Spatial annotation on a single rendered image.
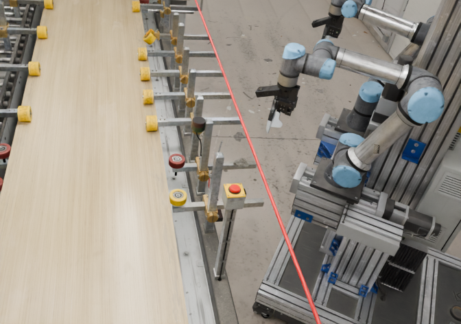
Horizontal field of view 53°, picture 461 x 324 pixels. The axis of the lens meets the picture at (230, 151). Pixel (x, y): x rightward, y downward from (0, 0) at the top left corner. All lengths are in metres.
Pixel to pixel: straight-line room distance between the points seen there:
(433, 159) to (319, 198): 0.53
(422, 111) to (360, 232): 0.64
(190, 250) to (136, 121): 0.75
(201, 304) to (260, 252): 1.09
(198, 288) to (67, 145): 0.94
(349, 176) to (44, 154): 1.39
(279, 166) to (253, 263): 1.02
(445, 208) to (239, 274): 1.32
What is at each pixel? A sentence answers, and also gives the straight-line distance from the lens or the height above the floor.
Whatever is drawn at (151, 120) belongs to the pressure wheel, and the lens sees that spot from 2.40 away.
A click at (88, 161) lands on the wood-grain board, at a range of 2.27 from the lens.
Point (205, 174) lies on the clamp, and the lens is 2.26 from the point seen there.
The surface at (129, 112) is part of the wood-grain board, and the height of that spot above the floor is 0.90.
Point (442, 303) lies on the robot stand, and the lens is 3.05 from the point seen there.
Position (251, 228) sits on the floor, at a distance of 3.23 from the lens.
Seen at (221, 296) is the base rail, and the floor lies 0.70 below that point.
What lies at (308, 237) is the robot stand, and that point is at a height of 0.21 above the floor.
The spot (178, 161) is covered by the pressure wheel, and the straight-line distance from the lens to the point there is 2.26.
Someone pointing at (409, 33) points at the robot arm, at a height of 1.60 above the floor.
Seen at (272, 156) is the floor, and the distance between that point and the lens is 3.84.
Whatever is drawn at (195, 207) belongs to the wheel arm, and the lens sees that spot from 2.15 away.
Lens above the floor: 2.38
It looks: 39 degrees down
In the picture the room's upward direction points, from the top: 10 degrees clockwise
